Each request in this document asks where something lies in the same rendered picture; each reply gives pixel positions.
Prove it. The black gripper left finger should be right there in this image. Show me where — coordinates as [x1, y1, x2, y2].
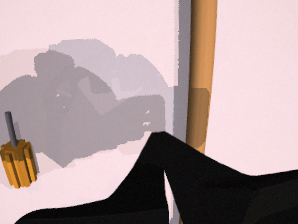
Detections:
[13, 132, 169, 224]

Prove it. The orange ribbed handle with grey metal rod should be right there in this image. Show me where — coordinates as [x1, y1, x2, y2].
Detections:
[0, 111, 37, 189]

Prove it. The long wooden-handled scraper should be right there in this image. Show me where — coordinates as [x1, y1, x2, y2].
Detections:
[186, 0, 218, 153]

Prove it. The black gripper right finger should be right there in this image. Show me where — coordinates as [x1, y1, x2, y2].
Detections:
[158, 131, 298, 224]

